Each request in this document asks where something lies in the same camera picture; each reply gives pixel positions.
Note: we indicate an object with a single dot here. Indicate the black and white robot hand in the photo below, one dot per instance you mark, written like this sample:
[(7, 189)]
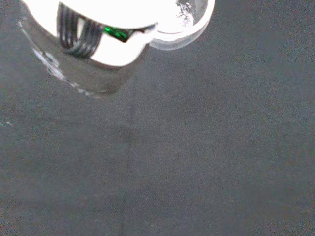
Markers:
[(115, 51)]

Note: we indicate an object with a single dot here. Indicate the black bench cloth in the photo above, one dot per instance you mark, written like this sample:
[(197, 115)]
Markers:
[(187, 152)]

